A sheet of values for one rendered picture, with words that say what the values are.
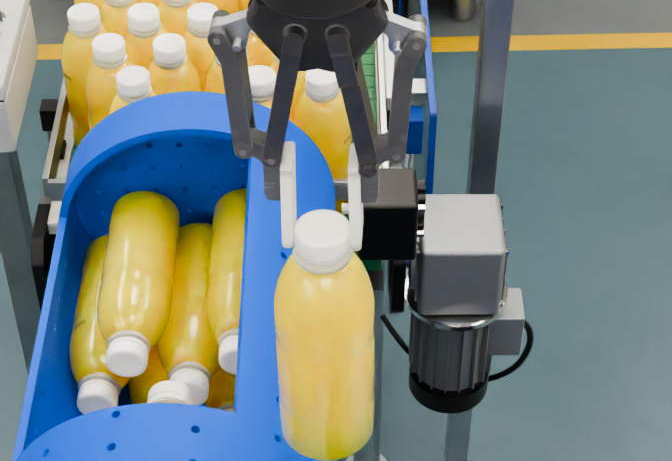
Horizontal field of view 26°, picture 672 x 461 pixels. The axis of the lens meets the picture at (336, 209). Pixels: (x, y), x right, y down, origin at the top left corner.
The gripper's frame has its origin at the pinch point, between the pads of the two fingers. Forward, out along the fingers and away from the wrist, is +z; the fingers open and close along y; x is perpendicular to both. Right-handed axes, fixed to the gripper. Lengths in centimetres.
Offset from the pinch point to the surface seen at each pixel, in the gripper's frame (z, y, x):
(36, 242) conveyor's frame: 57, -40, 55
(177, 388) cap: 30.7, -13.7, 9.8
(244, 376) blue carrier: 26.5, -7.5, 7.7
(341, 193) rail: 51, -3, 59
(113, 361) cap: 36.6, -21.4, 17.9
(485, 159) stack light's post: 70, 16, 90
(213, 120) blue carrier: 24.1, -13.9, 38.7
